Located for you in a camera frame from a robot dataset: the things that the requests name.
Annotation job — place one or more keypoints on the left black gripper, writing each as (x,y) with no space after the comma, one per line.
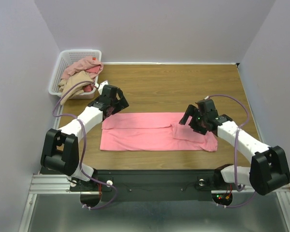
(122,104)

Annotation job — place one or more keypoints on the bright pink t shirt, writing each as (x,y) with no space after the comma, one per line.
(152,132)

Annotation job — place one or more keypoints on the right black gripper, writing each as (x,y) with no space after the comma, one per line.
(193,120)

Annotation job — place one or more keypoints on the white plastic laundry basket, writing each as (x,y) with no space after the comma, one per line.
(67,58)

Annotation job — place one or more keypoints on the beige t shirt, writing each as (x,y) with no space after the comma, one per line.
(74,85)

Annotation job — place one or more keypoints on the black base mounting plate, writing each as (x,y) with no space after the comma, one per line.
(164,185)

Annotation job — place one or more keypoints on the aluminium frame rail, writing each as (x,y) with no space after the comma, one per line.
(49,184)

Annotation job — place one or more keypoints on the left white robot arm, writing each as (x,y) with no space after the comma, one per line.
(61,151)

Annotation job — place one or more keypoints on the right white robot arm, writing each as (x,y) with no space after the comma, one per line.
(269,169)

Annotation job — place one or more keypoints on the red t shirt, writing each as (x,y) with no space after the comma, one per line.
(93,72)

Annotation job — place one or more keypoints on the dusty pink t shirt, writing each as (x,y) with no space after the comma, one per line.
(77,67)

